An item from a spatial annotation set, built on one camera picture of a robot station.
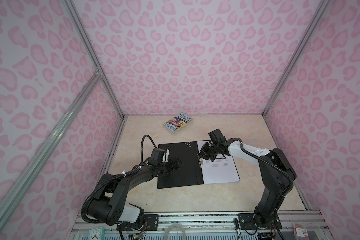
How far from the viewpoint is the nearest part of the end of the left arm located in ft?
→ 2.24

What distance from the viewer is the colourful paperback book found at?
1.12 metres

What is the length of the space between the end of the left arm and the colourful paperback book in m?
0.32
